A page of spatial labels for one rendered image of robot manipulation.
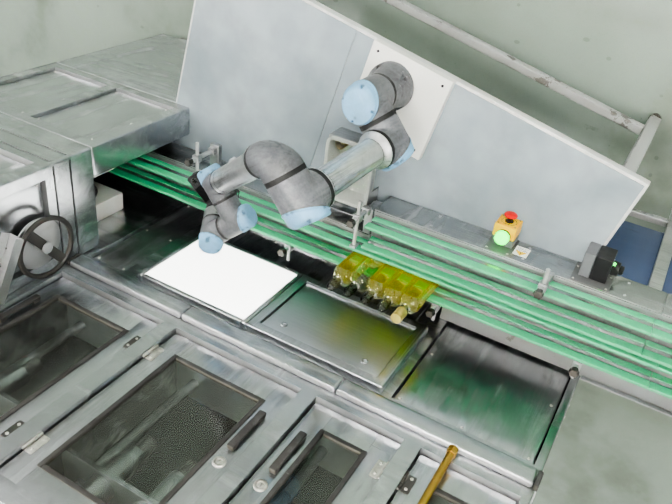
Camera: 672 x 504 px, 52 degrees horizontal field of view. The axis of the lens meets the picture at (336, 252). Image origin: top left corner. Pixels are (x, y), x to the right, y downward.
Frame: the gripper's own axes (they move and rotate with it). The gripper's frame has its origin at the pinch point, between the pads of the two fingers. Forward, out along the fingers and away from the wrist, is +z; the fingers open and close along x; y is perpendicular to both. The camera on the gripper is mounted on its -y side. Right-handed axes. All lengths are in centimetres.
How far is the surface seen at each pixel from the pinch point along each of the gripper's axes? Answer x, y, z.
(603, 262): 83, 82, -44
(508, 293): 56, 74, -44
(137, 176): -43, -10, 23
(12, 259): -38, -40, -42
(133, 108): -26, -26, 35
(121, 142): -20.9, -27.0, 8.6
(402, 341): 24, 61, -52
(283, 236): -0.8, 29.9, -10.9
